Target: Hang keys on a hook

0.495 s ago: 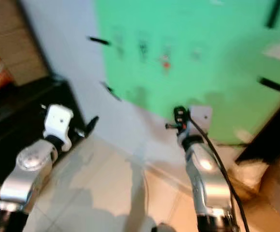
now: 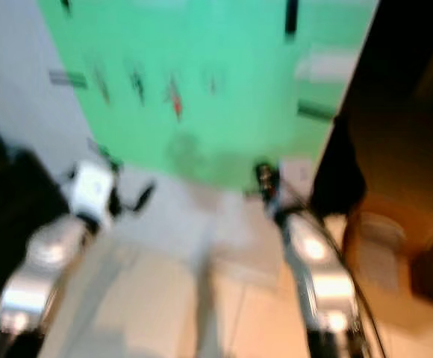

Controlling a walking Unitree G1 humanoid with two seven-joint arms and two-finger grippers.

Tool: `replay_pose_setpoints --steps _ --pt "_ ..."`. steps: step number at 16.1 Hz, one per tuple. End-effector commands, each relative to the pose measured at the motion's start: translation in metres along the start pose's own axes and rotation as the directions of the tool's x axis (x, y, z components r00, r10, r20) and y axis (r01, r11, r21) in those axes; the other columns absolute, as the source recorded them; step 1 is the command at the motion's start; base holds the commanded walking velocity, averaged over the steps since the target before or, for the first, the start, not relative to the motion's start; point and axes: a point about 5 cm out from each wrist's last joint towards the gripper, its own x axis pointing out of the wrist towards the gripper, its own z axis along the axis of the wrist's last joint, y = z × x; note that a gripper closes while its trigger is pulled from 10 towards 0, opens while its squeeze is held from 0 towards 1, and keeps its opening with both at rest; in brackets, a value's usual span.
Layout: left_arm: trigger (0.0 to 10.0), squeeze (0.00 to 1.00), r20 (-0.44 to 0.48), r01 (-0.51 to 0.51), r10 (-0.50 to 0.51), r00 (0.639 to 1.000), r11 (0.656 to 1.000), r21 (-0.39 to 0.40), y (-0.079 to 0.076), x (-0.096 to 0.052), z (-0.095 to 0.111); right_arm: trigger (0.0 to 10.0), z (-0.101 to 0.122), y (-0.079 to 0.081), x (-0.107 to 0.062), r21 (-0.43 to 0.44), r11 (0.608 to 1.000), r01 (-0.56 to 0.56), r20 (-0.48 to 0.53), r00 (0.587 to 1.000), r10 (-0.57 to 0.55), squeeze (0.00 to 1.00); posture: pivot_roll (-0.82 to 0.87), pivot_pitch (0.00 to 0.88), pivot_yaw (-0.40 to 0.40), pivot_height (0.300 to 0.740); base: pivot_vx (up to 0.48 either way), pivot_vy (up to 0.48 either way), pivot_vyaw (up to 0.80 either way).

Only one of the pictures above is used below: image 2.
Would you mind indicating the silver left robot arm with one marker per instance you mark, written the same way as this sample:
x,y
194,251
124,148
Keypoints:
x,y
33,276

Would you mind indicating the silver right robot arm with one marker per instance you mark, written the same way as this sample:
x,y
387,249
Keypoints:
x,y
321,276

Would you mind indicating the small empty key hook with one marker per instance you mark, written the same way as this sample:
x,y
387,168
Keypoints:
x,y
213,83

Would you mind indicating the dark green label strip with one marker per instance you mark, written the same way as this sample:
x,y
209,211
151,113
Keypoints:
x,y
315,110

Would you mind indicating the beige rounded object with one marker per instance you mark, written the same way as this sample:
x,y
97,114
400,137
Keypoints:
x,y
379,246

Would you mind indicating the black cabinet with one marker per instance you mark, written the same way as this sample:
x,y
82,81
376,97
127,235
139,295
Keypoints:
x,y
15,231

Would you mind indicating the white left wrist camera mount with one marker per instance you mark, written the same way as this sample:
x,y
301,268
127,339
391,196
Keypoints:
x,y
93,188

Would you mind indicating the green wall board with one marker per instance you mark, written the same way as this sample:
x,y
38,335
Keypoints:
x,y
246,112

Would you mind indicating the small black wall hook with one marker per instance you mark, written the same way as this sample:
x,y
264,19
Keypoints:
x,y
66,6

